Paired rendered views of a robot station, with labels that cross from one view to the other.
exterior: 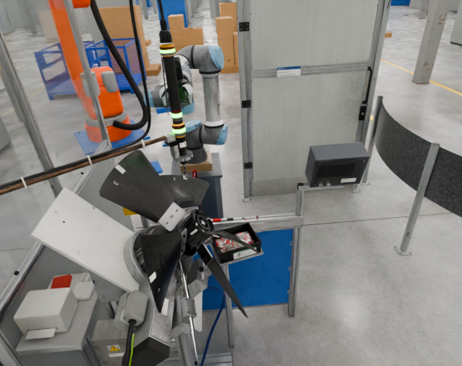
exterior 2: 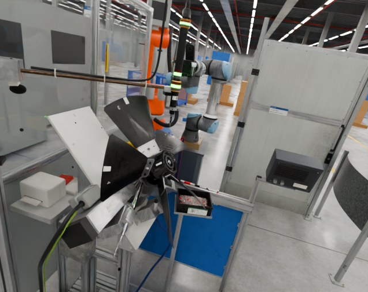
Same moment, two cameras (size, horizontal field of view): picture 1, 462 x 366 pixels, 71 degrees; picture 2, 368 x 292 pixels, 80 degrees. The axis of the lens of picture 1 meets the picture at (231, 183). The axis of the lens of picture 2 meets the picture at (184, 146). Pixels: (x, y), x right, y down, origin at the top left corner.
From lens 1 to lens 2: 0.32 m
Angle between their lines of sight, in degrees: 15
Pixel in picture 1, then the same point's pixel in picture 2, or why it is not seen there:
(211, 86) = (216, 88)
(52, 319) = (41, 193)
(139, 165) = (140, 104)
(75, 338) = (50, 214)
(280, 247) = (228, 225)
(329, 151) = (290, 156)
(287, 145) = (262, 164)
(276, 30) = (277, 80)
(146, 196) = (136, 126)
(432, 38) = not seen: outside the picture
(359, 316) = not seen: outside the picture
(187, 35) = not seen: hidden behind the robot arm
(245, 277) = (195, 238)
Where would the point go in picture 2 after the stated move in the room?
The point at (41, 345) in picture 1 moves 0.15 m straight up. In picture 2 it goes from (27, 209) to (24, 183)
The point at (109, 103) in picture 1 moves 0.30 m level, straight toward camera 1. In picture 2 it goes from (156, 106) to (155, 109)
